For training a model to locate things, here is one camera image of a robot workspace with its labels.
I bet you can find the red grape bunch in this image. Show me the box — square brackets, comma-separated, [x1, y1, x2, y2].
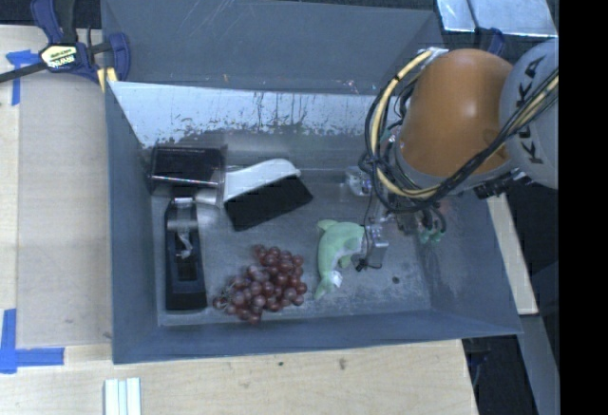
[211, 243, 309, 326]

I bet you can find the black and white brush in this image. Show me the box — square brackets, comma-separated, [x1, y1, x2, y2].
[221, 158, 314, 233]

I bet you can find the black tape dispenser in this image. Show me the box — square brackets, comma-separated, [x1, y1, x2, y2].
[163, 186, 209, 311]

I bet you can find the black box with metal rod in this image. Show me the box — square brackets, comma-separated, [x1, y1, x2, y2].
[148, 143, 229, 197]

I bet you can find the pale wood board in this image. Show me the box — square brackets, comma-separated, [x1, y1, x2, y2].
[15, 74, 114, 349]

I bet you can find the grey metal bin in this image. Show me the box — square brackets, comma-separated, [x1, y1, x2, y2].
[99, 0, 524, 365]

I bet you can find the black cylinder on white bracket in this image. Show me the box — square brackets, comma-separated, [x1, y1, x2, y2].
[473, 169, 529, 200]

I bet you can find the green toy dolphin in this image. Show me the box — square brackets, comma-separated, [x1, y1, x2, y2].
[313, 218, 368, 302]

